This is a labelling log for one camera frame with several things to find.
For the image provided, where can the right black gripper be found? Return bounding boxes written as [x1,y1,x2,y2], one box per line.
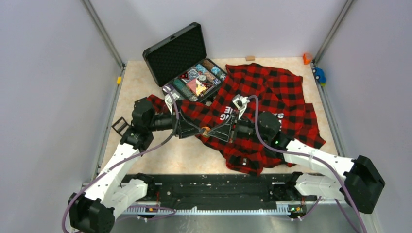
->
[208,110,269,144]

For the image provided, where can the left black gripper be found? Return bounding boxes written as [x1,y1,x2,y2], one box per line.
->
[147,102,203,138]

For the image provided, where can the red black plaid shirt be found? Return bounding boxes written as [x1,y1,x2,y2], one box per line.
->
[146,63,326,177]

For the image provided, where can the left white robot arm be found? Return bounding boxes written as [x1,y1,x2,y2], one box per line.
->
[62,98,203,233]

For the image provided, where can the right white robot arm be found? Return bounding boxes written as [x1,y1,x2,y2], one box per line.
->
[207,112,385,214]

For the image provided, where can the pink yellow card packet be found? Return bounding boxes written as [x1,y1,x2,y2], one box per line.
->
[186,79,207,96]

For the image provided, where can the black open chip case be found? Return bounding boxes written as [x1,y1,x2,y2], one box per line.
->
[142,22,227,103]

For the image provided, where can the small wooden block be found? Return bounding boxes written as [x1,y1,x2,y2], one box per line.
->
[245,56,255,61]

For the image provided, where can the orange small object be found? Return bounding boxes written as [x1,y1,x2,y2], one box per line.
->
[302,52,313,65]

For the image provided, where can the blue toy car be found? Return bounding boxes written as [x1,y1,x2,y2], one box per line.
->
[312,67,326,86]

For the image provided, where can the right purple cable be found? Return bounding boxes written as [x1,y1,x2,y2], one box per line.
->
[246,95,369,233]

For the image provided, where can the purple cable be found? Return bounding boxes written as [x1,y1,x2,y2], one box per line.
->
[62,85,181,233]
[246,95,369,233]

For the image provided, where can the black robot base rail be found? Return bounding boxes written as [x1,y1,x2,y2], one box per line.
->
[122,173,317,213]

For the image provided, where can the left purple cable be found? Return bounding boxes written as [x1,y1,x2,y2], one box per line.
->
[62,85,181,233]

